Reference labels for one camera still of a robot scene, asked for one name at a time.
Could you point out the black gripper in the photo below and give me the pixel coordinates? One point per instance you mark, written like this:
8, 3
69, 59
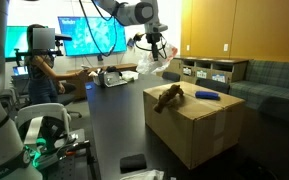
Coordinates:
153, 39

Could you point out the brown moose plushie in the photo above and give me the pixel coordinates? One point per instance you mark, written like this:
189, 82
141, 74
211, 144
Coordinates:
166, 96

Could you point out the blue sponge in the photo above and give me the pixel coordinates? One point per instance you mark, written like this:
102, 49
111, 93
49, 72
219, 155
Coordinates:
207, 95

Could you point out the black rectangular case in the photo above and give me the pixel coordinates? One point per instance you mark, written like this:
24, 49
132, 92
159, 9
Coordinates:
133, 163

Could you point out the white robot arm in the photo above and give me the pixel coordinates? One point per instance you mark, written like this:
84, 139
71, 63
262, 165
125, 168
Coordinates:
15, 163

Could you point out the large cardboard box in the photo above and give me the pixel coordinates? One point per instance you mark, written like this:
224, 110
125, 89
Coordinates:
194, 129

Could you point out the wooden low cabinet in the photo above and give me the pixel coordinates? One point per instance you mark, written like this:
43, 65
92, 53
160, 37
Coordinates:
224, 70

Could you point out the black office chair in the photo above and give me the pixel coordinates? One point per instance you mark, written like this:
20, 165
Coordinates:
213, 85

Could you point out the seated person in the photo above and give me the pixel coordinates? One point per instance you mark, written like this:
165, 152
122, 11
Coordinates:
44, 84

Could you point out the green plaid sofa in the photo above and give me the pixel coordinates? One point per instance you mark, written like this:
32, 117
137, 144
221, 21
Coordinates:
265, 87

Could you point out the wall monitor screen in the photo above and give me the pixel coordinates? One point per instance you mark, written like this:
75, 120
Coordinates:
92, 35

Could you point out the black camera on stand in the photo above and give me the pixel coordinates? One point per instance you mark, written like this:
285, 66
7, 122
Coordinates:
15, 49

